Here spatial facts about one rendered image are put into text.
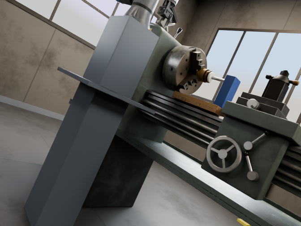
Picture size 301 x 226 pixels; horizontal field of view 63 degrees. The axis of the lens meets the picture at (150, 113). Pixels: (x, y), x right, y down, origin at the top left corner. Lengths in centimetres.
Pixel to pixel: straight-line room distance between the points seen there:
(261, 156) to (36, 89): 329
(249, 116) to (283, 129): 13
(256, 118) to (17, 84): 325
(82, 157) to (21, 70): 265
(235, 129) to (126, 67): 58
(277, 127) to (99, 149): 81
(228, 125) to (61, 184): 82
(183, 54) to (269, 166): 84
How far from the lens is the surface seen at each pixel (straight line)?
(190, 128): 134
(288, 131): 103
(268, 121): 105
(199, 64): 160
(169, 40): 167
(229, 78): 147
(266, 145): 107
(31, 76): 381
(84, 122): 118
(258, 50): 398
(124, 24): 121
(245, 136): 110
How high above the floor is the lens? 75
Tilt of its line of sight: 1 degrees down
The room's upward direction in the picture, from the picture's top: 25 degrees clockwise
